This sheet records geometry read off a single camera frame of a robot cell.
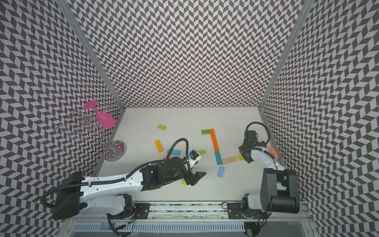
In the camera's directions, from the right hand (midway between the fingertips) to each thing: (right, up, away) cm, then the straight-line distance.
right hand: (244, 154), depth 89 cm
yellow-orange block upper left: (-54, +4, +8) cm, 55 cm away
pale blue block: (-15, -9, -4) cm, 18 cm away
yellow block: (-3, -1, -3) cm, 4 cm away
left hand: (-27, -3, -19) cm, 33 cm away
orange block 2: (-17, +5, +7) cm, 19 cm away
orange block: (-17, +9, +12) cm, 23 cm away
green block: (-23, +13, +13) cm, 30 cm away
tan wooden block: (-10, -3, -1) cm, 11 cm away
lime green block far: (-55, +16, +17) cm, 59 cm away
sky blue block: (-44, +1, +4) cm, 44 cm away
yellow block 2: (-35, -6, -25) cm, 43 cm away
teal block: (-16, -2, +3) cm, 16 cm away
